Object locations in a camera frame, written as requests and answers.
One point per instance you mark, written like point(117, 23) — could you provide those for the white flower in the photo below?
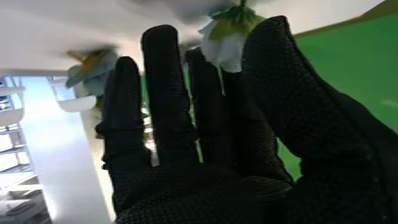
point(225, 46)

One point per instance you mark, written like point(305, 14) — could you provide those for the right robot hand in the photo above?
point(248, 160)

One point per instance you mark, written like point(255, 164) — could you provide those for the blue flower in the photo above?
point(88, 71)

